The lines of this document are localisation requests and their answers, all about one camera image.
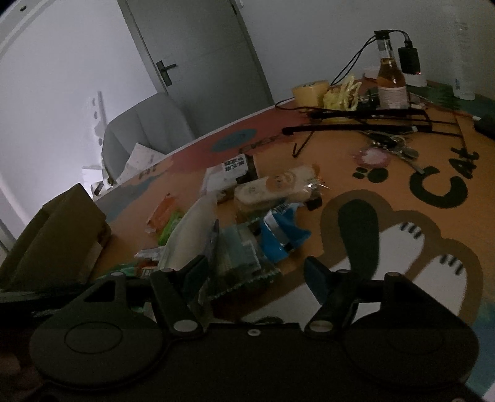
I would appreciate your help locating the brown glass bottle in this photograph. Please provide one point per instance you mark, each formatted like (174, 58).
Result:
(391, 81)

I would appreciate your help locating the small green snack packet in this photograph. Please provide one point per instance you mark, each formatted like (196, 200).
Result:
(172, 228)

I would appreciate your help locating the brown cardboard box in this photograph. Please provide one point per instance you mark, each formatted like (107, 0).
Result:
(54, 232)

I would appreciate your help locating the small orange snack packet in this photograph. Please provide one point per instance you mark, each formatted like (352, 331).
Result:
(162, 212)

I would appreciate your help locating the black and white snack packet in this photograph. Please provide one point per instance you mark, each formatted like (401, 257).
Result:
(228, 172)

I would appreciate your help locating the bread packet with orange label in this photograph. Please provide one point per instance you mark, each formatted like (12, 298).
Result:
(270, 187)

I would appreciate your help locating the grey door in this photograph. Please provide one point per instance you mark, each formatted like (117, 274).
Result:
(201, 62)

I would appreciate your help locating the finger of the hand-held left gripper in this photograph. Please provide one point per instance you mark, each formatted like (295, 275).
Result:
(46, 298)

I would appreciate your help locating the yellow tape roll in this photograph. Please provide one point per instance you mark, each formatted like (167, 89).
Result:
(309, 92)

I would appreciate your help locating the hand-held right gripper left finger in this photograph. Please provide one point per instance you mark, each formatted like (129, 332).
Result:
(195, 276)

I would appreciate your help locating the white patterned paper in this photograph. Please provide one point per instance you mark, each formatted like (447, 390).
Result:
(139, 160)

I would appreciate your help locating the grey chair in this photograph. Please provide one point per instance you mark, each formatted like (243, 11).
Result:
(147, 127)

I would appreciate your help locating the clear plastic water bottle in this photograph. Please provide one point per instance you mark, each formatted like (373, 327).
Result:
(464, 58)

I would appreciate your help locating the black metal folding stand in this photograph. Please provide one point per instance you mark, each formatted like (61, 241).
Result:
(367, 125)

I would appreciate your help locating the bunch of keys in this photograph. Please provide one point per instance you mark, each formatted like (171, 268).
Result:
(394, 147)

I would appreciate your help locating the yellow plastic bag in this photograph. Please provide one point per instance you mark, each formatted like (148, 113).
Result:
(342, 94)

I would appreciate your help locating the white wall rack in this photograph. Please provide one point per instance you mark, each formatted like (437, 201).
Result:
(96, 112)

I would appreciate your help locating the blue snack packet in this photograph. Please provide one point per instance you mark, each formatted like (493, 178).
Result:
(280, 235)

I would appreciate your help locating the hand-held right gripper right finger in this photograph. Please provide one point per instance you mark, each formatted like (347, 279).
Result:
(315, 276)

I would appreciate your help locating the black flat device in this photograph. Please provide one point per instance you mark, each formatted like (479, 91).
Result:
(486, 127)

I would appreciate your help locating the clear green-edged snack packet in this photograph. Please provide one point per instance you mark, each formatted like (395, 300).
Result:
(239, 255)

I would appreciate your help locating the black charger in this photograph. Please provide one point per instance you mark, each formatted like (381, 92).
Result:
(408, 58)

